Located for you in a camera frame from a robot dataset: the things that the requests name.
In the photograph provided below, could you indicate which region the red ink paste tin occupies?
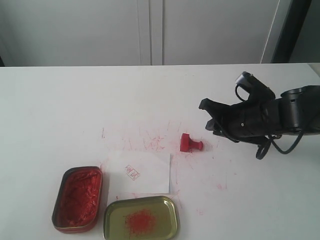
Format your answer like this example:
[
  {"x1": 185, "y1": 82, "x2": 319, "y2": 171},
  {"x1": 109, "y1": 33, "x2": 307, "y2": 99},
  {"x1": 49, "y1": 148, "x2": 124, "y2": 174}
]
[{"x1": 51, "y1": 166, "x2": 103, "y2": 234}]

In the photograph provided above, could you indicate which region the white cabinet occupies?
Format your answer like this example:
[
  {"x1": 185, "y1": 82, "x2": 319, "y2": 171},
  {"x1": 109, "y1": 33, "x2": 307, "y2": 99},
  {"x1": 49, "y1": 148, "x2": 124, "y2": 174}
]
[{"x1": 0, "y1": 0, "x2": 291, "y2": 67}]

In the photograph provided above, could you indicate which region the red stamp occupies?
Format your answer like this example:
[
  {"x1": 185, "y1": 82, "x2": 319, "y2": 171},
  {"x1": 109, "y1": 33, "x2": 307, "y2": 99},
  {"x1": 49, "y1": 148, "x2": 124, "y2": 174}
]
[{"x1": 179, "y1": 133, "x2": 204, "y2": 153}]

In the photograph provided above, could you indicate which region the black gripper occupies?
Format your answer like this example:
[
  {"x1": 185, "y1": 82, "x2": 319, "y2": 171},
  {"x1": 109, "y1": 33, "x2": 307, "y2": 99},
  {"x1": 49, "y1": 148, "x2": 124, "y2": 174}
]
[{"x1": 198, "y1": 98, "x2": 283, "y2": 145}]

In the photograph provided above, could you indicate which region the white paper sheet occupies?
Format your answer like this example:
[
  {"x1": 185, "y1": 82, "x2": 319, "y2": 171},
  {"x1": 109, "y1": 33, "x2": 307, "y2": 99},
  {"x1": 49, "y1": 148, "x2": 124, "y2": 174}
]
[{"x1": 106, "y1": 151, "x2": 171, "y2": 195}]

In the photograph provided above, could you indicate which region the black cable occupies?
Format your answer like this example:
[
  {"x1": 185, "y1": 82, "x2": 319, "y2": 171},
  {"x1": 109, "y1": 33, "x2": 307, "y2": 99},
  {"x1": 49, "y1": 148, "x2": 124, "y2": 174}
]
[{"x1": 212, "y1": 84, "x2": 306, "y2": 160}]

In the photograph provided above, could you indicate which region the gold tin lid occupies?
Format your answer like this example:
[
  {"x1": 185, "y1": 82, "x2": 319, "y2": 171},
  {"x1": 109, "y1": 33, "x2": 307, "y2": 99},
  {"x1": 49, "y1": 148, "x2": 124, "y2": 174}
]
[{"x1": 103, "y1": 195, "x2": 180, "y2": 240}]

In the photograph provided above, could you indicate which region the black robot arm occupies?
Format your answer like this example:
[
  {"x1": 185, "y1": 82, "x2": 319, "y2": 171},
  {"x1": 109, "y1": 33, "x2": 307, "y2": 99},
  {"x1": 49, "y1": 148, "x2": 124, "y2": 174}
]
[{"x1": 199, "y1": 85, "x2": 320, "y2": 146}]

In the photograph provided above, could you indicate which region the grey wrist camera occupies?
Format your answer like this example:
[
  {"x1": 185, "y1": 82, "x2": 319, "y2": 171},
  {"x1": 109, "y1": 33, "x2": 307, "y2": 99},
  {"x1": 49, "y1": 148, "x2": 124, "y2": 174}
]
[{"x1": 235, "y1": 71, "x2": 276, "y2": 102}]

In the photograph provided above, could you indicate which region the dark vertical post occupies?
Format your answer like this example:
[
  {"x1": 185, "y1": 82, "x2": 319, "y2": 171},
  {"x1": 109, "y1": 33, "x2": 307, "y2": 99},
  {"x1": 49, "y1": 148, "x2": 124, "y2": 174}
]
[{"x1": 271, "y1": 0, "x2": 312, "y2": 64}]

